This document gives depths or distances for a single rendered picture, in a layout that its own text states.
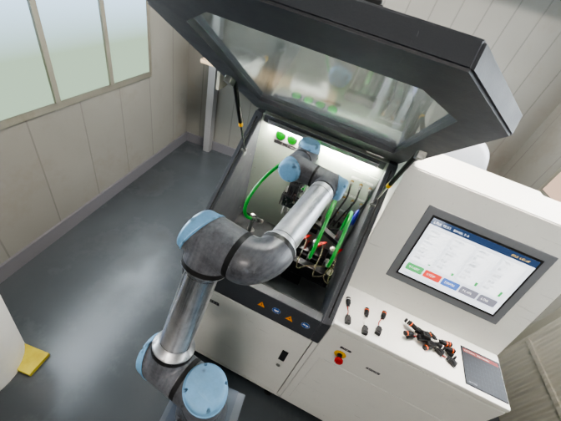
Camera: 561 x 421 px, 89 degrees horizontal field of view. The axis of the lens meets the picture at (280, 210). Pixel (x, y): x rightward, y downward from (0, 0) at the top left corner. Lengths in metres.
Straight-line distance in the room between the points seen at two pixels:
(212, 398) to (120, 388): 1.26
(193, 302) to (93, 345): 1.53
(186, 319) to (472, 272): 1.06
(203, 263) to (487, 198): 1.00
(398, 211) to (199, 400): 0.91
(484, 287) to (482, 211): 0.32
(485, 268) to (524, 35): 2.41
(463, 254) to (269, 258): 0.88
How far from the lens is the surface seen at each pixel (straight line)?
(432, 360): 1.39
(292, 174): 0.89
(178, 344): 0.85
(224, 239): 0.63
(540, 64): 3.50
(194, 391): 0.88
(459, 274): 1.35
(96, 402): 2.10
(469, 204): 1.24
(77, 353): 2.23
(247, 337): 1.59
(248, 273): 0.62
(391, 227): 1.23
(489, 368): 1.55
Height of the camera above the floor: 1.97
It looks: 39 degrees down
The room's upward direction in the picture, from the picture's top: 18 degrees clockwise
